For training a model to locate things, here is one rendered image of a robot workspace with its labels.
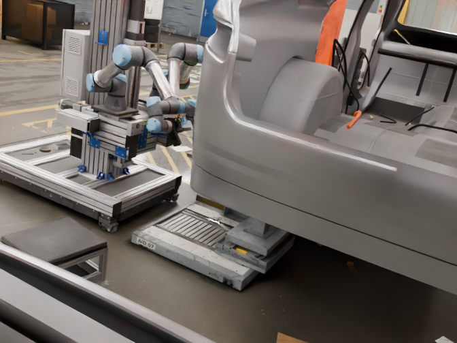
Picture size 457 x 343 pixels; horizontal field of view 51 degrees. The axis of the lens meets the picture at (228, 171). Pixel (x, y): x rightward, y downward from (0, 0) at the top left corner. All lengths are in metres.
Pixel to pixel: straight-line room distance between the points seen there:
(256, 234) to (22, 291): 2.76
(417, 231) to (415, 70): 3.57
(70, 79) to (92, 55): 0.25
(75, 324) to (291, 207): 1.55
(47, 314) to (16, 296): 0.04
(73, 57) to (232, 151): 1.99
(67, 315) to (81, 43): 3.24
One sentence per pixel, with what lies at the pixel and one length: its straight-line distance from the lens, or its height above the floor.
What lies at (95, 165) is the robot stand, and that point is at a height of 0.31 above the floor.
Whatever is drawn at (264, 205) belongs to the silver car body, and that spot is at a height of 0.86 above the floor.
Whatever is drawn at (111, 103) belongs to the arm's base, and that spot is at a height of 0.86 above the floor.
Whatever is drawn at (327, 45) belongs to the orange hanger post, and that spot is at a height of 1.34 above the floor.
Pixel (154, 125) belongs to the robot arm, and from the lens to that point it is 2.60.
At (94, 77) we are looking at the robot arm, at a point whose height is 1.03.
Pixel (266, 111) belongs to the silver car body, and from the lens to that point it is 2.58.
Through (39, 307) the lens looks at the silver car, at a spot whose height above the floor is 1.36.
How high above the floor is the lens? 1.62
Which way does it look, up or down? 19 degrees down
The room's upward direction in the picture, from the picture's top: 10 degrees clockwise
